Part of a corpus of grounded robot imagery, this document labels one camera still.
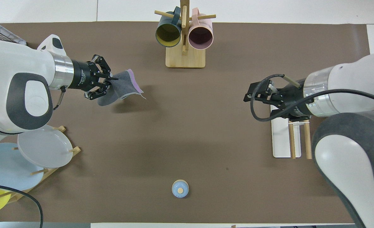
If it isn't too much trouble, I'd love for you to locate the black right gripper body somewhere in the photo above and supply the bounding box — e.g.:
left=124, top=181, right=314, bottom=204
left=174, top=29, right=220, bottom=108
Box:
left=277, top=81, right=311, bottom=122

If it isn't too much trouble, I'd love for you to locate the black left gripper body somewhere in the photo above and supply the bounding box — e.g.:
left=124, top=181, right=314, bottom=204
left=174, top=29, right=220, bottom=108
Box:
left=71, top=60, right=94, bottom=92

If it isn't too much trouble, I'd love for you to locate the purple and grey towel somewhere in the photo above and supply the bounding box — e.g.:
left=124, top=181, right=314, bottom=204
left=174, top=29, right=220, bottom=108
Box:
left=97, top=69, right=146, bottom=106

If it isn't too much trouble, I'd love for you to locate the wooden plate rack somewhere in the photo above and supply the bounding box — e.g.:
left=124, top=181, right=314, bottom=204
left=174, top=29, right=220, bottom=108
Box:
left=0, top=126, right=81, bottom=204

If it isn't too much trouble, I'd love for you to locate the white rectangular tray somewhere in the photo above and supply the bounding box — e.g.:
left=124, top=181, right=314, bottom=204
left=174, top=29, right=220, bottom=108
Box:
left=271, top=104, right=312, bottom=159

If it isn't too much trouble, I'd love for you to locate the dark teal mug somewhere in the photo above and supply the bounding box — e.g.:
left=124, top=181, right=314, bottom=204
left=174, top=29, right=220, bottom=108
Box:
left=155, top=7, right=183, bottom=48

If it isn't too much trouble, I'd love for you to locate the wooden mug tree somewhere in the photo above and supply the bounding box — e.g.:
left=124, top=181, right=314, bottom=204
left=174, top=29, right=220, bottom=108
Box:
left=154, top=0, right=216, bottom=69

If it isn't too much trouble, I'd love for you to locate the grey plate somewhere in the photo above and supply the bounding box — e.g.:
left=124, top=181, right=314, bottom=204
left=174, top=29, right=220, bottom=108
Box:
left=17, top=124, right=73, bottom=168

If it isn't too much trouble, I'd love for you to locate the pink mug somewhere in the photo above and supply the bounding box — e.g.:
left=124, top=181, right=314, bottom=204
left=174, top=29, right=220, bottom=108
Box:
left=188, top=8, right=214, bottom=50

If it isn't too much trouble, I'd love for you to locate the brown table mat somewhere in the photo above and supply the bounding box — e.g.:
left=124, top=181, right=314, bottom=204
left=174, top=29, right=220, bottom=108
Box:
left=0, top=22, right=371, bottom=224

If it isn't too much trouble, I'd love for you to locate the light blue plate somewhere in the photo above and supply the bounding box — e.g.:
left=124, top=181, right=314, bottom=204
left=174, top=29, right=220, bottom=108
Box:
left=0, top=142, right=44, bottom=191

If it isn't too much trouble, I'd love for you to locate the wire basket on board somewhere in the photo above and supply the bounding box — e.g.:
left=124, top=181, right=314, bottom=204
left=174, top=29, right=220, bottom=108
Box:
left=0, top=16, right=27, bottom=46

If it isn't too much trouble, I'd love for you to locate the black wire basket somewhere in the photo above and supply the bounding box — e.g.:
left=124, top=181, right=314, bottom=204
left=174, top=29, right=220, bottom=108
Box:
left=0, top=28, right=15, bottom=43

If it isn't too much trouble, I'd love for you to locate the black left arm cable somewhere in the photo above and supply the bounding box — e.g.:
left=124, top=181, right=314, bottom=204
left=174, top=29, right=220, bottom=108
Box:
left=0, top=183, right=44, bottom=228

